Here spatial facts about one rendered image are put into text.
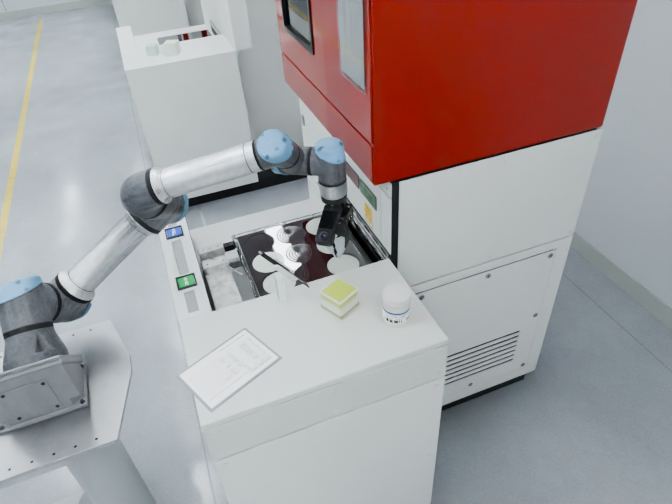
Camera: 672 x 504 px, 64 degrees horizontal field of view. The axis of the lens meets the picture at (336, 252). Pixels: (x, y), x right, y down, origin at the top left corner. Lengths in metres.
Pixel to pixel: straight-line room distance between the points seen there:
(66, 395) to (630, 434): 2.05
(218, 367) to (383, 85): 0.78
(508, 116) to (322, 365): 0.82
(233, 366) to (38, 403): 0.51
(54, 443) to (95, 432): 0.10
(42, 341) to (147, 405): 1.13
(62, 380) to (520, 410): 1.76
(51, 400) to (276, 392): 0.60
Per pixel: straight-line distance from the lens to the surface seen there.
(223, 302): 1.63
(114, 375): 1.64
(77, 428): 1.57
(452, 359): 2.12
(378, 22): 1.25
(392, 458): 1.69
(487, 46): 1.42
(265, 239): 1.80
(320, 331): 1.38
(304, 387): 1.28
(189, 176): 1.34
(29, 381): 1.52
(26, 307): 1.56
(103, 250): 1.59
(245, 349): 1.37
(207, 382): 1.33
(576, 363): 2.70
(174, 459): 2.42
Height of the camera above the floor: 1.98
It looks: 39 degrees down
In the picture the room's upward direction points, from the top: 4 degrees counter-clockwise
